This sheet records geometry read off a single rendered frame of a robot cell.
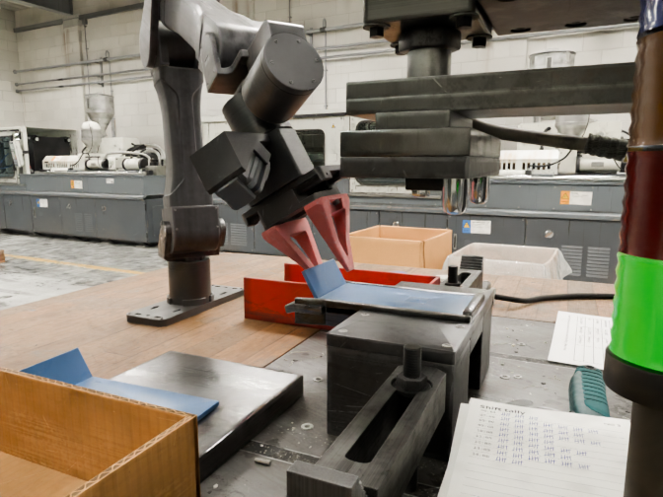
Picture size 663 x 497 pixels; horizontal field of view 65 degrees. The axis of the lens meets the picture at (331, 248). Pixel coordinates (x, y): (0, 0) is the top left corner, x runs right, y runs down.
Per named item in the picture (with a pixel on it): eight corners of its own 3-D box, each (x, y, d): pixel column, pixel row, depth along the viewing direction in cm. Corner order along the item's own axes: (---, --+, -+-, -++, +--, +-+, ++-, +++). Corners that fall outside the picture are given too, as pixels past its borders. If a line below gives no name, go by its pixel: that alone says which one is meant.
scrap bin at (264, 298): (285, 298, 84) (285, 262, 83) (439, 317, 74) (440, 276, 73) (244, 319, 73) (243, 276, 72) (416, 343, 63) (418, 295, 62)
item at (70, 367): (78, 377, 48) (75, 346, 47) (219, 405, 42) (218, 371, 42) (7, 410, 41) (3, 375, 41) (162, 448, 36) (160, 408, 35)
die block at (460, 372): (399, 353, 60) (401, 289, 58) (488, 367, 56) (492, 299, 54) (326, 434, 42) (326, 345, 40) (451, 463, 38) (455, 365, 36)
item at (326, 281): (331, 285, 56) (331, 258, 56) (475, 300, 50) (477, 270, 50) (301, 300, 50) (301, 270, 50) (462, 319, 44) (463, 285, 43)
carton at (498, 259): (466, 317, 334) (469, 240, 326) (567, 330, 305) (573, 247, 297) (432, 350, 274) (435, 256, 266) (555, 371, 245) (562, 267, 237)
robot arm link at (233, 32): (296, 35, 53) (207, -21, 74) (211, 24, 48) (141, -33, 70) (276, 147, 59) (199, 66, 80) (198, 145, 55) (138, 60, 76)
